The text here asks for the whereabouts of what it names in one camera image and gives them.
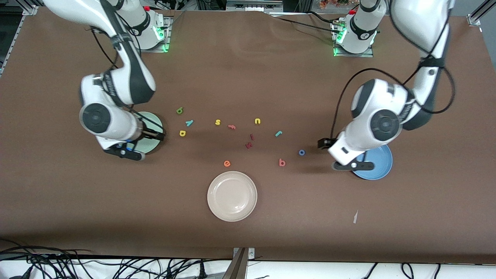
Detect tangled black floor cables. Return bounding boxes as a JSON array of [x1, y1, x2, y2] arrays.
[[0, 239, 233, 279]]

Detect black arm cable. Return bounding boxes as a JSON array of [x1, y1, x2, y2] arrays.
[[90, 26, 167, 136], [330, 0, 456, 145]]

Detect dried flower bunch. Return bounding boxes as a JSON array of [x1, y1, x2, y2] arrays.
[[319, 0, 359, 10]]

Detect aluminium corner post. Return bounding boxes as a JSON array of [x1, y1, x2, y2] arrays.
[[467, 0, 496, 27]]

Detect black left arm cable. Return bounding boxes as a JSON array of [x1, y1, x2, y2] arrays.
[[330, 0, 456, 145]]

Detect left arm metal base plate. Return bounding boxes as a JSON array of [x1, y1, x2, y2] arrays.
[[333, 21, 375, 58]]

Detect blue plate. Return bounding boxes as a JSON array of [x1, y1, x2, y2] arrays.
[[351, 144, 393, 181]]

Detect metal table edge bracket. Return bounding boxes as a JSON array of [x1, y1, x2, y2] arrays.
[[232, 247, 256, 261]]

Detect beige plate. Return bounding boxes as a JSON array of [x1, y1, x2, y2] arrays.
[[207, 171, 258, 222]]

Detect pale green plate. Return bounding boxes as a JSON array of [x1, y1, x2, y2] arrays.
[[131, 112, 164, 155]]

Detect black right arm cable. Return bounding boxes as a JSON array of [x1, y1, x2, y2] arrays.
[[90, 26, 167, 136]]

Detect grey equipment box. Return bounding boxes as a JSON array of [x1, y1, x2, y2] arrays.
[[226, 0, 284, 12]]

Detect brown table cover sheet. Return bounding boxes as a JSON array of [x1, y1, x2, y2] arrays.
[[0, 6, 496, 265]]

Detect black cable on table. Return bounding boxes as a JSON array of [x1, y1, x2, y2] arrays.
[[267, 11, 343, 39]]

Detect aluminium support beam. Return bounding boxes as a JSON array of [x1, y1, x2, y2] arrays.
[[221, 248, 249, 279]]

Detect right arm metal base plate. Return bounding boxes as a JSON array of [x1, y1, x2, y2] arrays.
[[139, 15, 171, 53]]

